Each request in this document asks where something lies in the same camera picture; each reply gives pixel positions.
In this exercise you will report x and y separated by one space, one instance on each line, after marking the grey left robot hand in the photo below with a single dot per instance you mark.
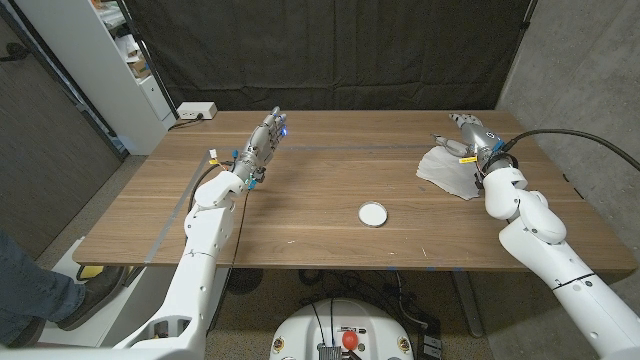
260 145

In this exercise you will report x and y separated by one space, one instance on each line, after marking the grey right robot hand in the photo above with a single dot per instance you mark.
477 137

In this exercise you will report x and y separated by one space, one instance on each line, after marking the white paper towel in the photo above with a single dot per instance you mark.
445 172

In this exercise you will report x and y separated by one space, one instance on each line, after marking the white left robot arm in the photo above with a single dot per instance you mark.
200 250

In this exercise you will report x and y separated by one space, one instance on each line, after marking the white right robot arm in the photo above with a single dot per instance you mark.
550 250

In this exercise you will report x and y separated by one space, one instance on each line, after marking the white round jar lid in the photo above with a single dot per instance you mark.
373 214

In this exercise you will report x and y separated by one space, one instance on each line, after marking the white power strip box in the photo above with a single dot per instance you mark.
196 110

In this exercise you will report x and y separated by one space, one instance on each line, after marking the grey tape line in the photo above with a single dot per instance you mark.
180 205

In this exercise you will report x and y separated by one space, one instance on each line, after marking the black round floor disc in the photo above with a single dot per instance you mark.
244 281

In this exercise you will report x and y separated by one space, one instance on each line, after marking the black stand pole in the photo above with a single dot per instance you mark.
150 60

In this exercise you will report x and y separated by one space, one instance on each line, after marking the cardboard box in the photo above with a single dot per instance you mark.
139 67

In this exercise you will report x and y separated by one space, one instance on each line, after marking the grey metal table leg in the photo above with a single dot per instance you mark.
467 305

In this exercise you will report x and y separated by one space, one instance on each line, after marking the white shelf cabinet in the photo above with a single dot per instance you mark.
100 70

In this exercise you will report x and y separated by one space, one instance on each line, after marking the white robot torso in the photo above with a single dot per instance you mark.
340 320

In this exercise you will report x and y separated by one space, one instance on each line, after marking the black floor power strip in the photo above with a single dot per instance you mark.
430 342

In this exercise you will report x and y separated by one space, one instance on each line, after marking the red emergency stop button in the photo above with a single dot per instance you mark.
350 340

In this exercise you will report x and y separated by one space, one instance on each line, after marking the dark brown shoe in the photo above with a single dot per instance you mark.
95 295

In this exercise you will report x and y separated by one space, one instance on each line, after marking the person's leg in jeans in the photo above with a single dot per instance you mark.
30 295

